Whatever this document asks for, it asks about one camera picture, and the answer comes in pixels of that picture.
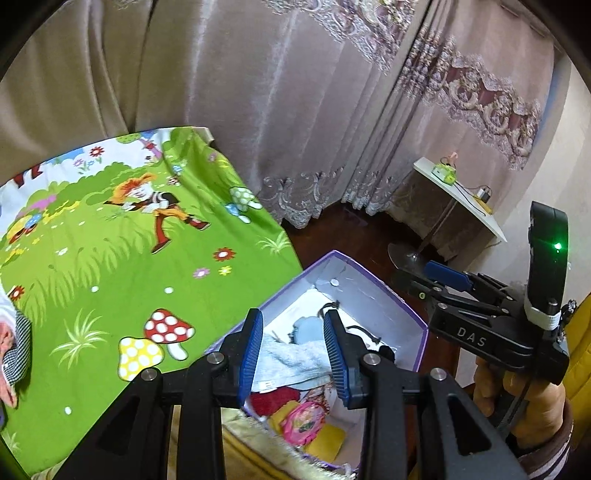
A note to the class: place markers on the printed cartoon tablecloth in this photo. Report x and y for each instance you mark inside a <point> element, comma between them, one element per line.
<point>115,277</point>

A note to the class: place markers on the person's right forearm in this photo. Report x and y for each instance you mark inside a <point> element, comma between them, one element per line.
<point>549,457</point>

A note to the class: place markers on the green toy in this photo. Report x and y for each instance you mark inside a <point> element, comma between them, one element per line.
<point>444,173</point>

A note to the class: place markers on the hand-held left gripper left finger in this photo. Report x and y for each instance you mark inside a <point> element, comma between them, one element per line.
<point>251,350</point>

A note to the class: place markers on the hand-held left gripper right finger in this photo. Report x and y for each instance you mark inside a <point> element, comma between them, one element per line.
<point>334,355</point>

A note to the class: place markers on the tan furry cushion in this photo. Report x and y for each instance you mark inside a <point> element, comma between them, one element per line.
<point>258,452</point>

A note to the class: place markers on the embroidered curtain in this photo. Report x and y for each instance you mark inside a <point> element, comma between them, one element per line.
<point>277,92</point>

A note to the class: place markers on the red cloth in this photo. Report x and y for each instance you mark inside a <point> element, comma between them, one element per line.
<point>274,401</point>

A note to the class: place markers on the plain beige curtain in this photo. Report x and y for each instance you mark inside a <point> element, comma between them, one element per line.
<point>69,69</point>

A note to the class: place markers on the person's right hand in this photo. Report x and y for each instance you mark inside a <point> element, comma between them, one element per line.
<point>545,410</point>

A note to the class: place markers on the checkered cloth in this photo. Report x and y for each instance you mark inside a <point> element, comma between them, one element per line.
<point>21,341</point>

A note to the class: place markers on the yellow cloth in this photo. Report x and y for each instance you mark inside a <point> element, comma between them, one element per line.
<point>328,441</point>

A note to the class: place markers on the pink printed pouch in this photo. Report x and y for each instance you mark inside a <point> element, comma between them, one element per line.
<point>302,422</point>

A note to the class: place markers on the yellow jacket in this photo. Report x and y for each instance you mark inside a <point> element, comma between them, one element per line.
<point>579,360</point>

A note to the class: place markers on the purple cardboard box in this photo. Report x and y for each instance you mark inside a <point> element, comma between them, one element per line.
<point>378,304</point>

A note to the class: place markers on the light blue fleece cloth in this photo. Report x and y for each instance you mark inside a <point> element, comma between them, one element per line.
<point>309,330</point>

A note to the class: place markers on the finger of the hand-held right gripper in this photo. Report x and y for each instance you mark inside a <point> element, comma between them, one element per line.
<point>411,282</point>
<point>445,273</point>

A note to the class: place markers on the white side table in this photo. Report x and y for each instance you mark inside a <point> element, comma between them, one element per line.
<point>443,182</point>

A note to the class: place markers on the light blue fluffy towel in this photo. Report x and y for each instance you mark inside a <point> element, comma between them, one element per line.
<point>291,360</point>

